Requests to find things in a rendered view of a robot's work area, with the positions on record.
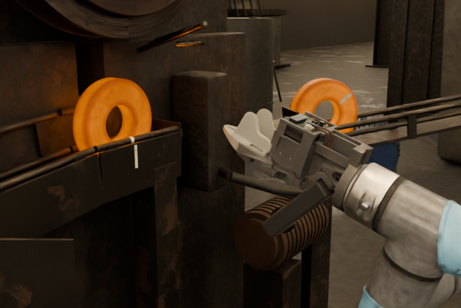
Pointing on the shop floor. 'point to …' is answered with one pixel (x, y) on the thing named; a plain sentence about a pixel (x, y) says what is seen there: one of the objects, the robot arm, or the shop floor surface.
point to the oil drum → (257, 60)
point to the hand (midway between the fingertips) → (230, 135)
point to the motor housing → (275, 254)
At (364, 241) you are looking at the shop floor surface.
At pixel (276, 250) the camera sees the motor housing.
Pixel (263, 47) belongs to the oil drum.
